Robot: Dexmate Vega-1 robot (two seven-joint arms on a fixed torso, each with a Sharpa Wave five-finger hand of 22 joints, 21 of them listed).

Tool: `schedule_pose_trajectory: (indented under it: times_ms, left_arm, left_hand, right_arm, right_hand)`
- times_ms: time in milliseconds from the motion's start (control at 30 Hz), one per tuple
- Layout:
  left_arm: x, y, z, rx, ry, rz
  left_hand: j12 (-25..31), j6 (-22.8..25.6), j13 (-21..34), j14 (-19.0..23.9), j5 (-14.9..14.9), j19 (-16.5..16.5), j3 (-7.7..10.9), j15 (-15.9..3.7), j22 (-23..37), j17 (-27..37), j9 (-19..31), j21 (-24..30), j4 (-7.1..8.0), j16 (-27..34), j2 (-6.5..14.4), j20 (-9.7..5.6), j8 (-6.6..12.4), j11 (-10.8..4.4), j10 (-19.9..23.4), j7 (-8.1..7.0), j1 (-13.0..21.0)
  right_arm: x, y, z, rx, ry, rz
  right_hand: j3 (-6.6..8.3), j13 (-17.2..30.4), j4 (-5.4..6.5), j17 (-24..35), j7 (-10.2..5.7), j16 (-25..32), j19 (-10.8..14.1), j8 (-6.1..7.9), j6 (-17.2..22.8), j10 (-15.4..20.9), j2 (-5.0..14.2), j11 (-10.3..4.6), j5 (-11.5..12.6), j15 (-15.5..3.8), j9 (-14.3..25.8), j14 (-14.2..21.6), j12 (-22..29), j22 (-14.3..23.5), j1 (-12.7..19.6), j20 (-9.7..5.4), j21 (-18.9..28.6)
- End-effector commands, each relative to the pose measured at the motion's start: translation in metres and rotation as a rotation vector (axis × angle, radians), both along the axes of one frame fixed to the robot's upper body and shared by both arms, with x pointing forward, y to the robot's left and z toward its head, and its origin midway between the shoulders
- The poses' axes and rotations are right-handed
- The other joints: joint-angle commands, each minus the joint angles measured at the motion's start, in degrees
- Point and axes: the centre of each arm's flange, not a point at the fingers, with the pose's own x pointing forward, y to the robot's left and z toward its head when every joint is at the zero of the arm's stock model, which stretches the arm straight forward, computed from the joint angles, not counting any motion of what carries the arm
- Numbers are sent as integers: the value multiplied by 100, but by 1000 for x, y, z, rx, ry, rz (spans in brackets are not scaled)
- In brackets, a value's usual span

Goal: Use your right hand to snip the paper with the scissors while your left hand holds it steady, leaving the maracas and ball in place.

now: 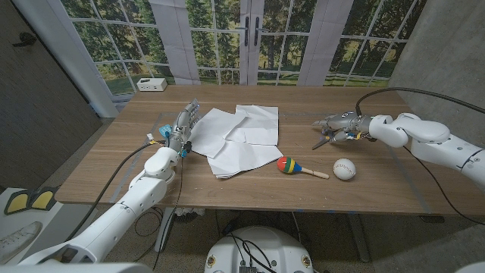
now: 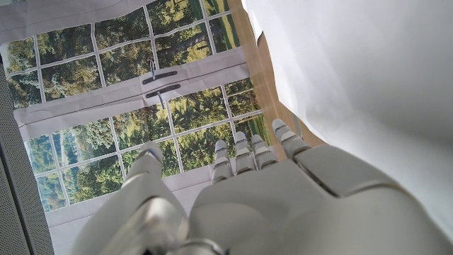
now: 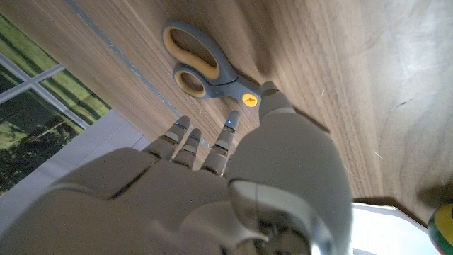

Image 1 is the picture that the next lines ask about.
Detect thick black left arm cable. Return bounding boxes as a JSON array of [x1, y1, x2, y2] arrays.
[[66, 140, 167, 242]]

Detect grey table leg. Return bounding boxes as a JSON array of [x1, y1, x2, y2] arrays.
[[347, 212, 371, 263]]

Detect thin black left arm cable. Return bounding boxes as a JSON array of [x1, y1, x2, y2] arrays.
[[151, 151, 186, 270]]

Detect printed window backdrop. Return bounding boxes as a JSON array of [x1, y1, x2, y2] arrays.
[[60, 0, 427, 96]]

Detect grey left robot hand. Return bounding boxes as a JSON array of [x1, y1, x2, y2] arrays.
[[167, 99, 201, 152]]

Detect grey scissors with orange handles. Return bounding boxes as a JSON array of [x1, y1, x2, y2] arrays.
[[311, 128, 342, 151]]

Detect colourful wooden maraca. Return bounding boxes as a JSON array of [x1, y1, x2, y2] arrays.
[[276, 155, 330, 180]]

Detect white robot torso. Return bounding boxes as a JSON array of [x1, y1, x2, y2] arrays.
[[204, 226, 314, 273]]

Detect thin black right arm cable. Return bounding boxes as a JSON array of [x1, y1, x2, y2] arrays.
[[402, 146, 485, 227]]

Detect white power strip box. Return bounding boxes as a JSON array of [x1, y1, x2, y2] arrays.
[[136, 77, 168, 93]]

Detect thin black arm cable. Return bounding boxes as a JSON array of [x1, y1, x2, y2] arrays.
[[402, 146, 485, 227], [151, 151, 186, 270]]

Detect white baseball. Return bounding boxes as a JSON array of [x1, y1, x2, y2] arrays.
[[333, 158, 357, 180]]

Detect yellow and black pad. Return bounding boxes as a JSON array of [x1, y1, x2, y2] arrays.
[[30, 186, 58, 212], [3, 189, 33, 216]]

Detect black floor cable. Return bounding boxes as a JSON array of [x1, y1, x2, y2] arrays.
[[132, 208, 164, 262]]

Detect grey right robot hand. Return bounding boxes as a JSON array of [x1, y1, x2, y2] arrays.
[[311, 111, 372, 144]]

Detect white table leg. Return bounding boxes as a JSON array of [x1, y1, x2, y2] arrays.
[[154, 207, 175, 253]]

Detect white pillar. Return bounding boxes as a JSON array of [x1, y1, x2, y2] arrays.
[[13, 0, 120, 118]]

